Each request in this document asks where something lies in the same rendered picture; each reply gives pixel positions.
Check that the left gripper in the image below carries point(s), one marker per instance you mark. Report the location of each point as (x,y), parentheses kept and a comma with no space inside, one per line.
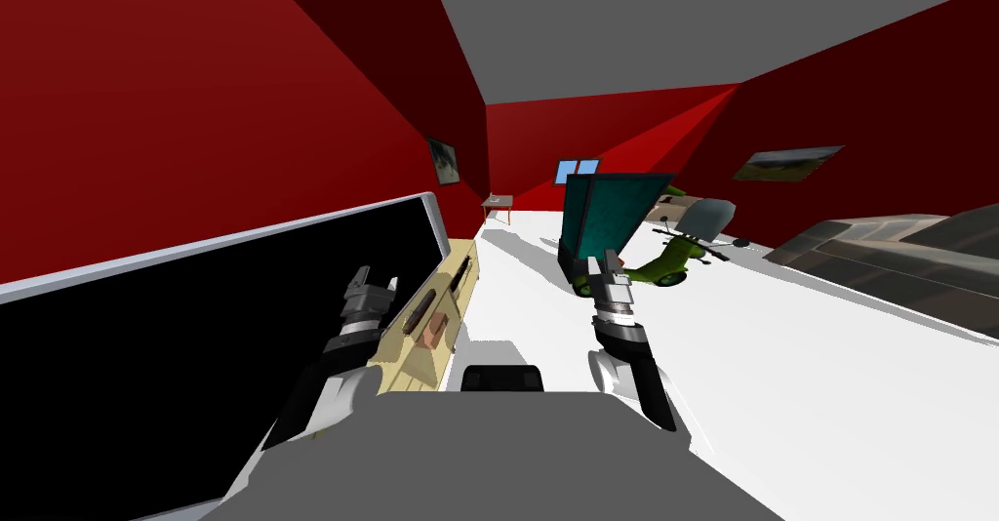
(368,304)

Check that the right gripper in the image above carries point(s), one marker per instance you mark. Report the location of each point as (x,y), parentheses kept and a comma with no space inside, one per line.
(613,296)

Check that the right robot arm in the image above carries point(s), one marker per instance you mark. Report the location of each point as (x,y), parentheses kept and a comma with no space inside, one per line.
(634,365)

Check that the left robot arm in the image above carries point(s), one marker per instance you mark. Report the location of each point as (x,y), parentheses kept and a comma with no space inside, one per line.
(337,380)

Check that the teal armchair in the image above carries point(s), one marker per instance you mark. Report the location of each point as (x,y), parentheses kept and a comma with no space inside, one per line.
(605,213)

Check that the green scooter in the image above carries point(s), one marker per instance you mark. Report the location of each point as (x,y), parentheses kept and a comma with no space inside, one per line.
(671,263)

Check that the brown box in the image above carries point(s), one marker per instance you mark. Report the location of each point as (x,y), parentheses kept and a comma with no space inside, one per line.
(435,330)

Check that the beige low cabinet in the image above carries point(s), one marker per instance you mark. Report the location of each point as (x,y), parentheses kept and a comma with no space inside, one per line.
(417,361)

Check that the blue window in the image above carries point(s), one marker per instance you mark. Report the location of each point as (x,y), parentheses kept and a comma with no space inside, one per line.
(577,170)

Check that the small brown side table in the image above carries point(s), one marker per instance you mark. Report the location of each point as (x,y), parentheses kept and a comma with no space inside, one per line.
(497,202)

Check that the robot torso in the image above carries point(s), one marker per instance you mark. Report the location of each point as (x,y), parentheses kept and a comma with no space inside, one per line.
(499,458)

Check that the grey brown sofa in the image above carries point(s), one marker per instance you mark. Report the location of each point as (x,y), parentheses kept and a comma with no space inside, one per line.
(897,259)

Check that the dark framed wall picture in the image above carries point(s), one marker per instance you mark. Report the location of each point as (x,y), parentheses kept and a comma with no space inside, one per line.
(443,161)

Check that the landscape wall picture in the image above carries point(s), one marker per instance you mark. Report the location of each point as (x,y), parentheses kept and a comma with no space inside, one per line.
(787,163)

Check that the black television with silver frame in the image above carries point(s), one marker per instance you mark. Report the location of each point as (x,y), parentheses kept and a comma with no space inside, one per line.
(156,349)

